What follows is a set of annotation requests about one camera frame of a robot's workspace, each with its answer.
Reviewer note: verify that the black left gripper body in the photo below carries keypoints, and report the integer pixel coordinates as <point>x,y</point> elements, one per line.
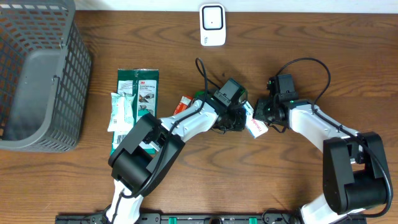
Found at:
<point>239,122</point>

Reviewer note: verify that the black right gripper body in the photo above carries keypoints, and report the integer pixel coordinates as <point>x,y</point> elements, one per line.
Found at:
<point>267,111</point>

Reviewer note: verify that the white slim box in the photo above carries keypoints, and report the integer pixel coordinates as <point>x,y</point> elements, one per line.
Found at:
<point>255,127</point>

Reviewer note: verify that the green lid jar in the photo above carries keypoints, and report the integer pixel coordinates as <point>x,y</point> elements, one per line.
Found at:
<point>200,94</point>

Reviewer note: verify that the red stick sachet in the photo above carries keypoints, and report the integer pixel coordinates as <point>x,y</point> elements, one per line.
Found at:
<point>183,104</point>

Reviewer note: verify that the green white gloves package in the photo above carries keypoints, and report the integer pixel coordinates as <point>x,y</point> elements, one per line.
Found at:
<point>143,83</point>

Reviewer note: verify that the mint wet wipes pack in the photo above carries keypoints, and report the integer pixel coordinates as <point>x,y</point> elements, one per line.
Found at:
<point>122,119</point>

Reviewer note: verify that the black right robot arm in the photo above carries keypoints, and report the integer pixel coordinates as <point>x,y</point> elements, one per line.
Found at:
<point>355,171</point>

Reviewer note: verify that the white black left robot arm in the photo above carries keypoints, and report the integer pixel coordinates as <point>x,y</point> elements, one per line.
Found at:
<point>145,156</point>

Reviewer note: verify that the grey plastic mesh basket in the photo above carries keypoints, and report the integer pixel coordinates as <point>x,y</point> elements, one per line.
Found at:
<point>45,74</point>

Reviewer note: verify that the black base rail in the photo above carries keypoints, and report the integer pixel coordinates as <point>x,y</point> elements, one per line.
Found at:
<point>155,218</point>

